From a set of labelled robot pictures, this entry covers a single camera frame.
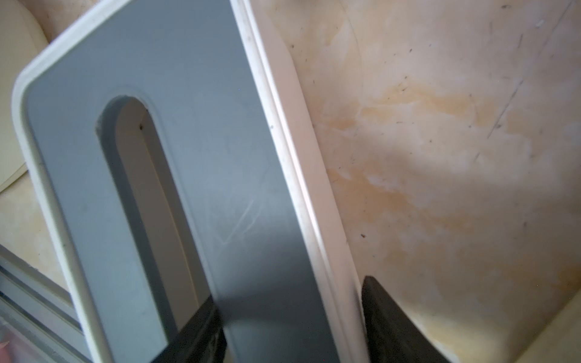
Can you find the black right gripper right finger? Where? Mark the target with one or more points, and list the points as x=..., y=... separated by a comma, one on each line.
x=391, y=334

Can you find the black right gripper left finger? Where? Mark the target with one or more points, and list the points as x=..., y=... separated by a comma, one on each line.
x=201, y=340

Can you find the white box grey lid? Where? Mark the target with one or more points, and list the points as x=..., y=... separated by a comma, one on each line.
x=225, y=99

